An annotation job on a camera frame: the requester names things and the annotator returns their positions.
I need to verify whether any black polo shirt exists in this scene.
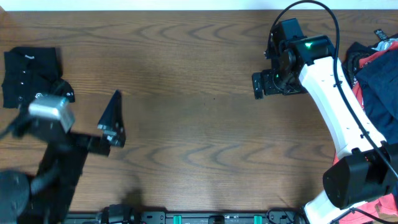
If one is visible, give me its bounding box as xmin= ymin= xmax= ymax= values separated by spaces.
xmin=1 ymin=47 xmax=75 ymax=109

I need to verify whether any navy blue shirt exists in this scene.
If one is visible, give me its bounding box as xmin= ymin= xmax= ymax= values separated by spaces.
xmin=356 ymin=50 xmax=397 ymax=144

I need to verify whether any black cable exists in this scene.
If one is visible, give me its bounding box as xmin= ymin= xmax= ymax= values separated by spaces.
xmin=0 ymin=102 xmax=25 ymax=141
xmin=266 ymin=0 xmax=398 ymax=224

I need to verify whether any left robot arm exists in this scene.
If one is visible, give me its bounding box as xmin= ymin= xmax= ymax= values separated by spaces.
xmin=1 ymin=90 xmax=126 ymax=223

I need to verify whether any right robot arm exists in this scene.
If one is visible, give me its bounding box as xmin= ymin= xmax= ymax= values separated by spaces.
xmin=252 ymin=19 xmax=397 ymax=223

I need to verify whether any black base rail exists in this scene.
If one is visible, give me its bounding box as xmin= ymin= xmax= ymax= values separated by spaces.
xmin=62 ymin=204 xmax=308 ymax=224

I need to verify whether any right black cable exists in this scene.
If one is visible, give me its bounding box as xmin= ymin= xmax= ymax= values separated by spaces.
xmin=266 ymin=0 xmax=398 ymax=224

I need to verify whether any left black cable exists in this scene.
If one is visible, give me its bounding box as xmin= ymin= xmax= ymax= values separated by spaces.
xmin=0 ymin=102 xmax=25 ymax=141

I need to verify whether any red printed shirt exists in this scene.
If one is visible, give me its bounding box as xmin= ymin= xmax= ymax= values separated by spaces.
xmin=329 ymin=40 xmax=398 ymax=224

